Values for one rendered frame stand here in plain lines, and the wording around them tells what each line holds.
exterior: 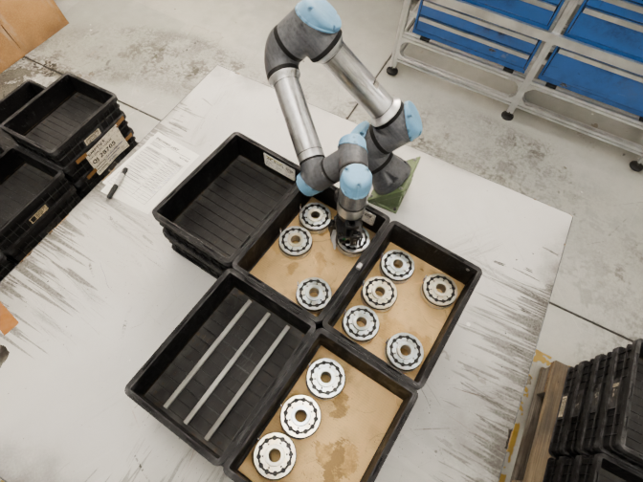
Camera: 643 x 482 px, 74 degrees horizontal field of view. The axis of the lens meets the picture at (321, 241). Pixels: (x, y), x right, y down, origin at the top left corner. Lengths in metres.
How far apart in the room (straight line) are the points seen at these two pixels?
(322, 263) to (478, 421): 0.64
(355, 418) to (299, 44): 1.00
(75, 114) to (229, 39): 1.43
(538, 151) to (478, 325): 1.76
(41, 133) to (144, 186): 0.77
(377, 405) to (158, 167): 1.15
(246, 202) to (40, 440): 0.88
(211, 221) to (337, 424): 0.71
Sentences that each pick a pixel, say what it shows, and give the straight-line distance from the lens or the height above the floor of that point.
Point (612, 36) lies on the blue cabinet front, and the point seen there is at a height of 0.68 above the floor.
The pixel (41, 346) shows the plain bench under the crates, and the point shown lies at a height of 0.70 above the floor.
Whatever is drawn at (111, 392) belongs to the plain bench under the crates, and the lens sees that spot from 1.43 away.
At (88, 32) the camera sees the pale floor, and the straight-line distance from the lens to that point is 3.74.
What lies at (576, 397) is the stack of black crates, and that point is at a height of 0.27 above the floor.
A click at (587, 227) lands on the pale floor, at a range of 2.85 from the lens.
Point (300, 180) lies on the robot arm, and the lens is 1.19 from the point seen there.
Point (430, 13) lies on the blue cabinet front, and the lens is 2.94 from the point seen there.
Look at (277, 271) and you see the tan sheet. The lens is 1.30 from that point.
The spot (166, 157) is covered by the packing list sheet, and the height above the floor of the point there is 0.70.
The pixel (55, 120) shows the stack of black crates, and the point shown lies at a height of 0.49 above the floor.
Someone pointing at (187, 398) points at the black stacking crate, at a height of 0.83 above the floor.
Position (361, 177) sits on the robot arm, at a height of 1.20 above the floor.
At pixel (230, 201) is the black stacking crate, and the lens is 1.44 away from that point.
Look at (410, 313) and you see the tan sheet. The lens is 1.29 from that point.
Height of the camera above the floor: 2.01
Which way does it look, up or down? 61 degrees down
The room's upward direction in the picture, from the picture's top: 6 degrees clockwise
